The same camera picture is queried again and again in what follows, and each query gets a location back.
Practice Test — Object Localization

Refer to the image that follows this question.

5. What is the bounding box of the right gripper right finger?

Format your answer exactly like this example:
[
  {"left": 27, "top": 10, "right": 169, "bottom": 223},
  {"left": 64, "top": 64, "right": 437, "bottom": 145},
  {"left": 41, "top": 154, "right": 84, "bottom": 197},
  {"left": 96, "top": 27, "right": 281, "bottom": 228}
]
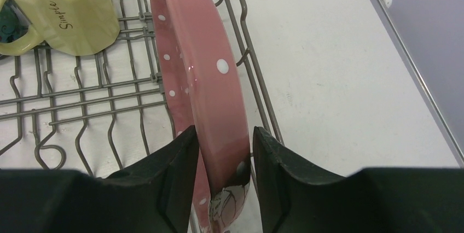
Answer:
[{"left": 253, "top": 126, "right": 342, "bottom": 232}]

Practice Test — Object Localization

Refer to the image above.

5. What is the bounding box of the yellow green mug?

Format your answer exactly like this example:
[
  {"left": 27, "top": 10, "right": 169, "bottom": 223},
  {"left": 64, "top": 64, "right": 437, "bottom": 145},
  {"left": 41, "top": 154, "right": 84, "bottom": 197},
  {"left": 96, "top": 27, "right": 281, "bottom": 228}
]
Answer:
[{"left": 1, "top": 0, "right": 120, "bottom": 56}]

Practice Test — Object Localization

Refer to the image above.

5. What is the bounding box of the pink polka dot plate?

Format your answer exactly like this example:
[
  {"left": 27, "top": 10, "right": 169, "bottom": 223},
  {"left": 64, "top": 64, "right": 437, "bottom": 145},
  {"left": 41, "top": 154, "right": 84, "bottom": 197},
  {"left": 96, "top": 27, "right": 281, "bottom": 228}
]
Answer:
[{"left": 150, "top": 0, "right": 251, "bottom": 232}]

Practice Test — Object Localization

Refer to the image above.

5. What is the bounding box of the aluminium side rail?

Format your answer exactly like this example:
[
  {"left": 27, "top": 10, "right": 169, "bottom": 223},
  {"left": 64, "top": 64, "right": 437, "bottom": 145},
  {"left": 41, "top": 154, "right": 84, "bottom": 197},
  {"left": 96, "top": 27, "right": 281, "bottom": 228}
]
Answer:
[{"left": 355, "top": 0, "right": 464, "bottom": 168}]

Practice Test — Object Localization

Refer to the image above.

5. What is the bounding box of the blue handled white mug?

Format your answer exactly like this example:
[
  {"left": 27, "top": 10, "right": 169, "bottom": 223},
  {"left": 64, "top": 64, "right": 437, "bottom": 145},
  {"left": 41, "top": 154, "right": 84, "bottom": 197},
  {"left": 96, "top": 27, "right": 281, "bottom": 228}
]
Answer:
[{"left": 1, "top": 0, "right": 30, "bottom": 43}]

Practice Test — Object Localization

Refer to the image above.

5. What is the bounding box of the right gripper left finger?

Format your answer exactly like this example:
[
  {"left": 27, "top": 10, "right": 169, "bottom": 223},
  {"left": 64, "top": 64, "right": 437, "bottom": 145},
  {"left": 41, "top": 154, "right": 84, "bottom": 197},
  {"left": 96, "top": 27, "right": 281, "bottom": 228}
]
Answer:
[{"left": 105, "top": 125, "right": 200, "bottom": 233}]

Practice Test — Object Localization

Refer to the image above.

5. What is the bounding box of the grey wire dish rack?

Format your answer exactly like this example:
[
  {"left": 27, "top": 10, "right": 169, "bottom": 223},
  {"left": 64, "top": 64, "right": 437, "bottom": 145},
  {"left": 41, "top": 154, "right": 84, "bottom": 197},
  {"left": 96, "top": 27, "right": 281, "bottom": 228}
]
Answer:
[{"left": 0, "top": 0, "right": 285, "bottom": 233}]

